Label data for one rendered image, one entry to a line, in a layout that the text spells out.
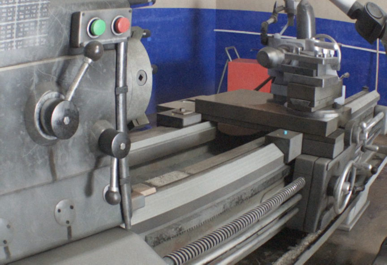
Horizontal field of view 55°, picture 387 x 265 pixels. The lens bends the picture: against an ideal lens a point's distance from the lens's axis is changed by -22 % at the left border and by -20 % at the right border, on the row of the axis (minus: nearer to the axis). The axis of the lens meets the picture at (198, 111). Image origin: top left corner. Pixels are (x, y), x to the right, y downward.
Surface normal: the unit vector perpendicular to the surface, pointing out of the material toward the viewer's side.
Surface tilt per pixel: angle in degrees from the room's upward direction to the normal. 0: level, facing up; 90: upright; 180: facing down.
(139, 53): 57
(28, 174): 90
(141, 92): 100
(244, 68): 90
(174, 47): 90
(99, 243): 0
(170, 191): 36
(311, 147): 90
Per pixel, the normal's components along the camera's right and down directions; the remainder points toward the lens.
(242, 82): -0.31, 0.20
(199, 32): 0.79, 0.14
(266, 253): 0.02, -0.98
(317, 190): -0.62, 0.16
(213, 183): 0.47, -0.71
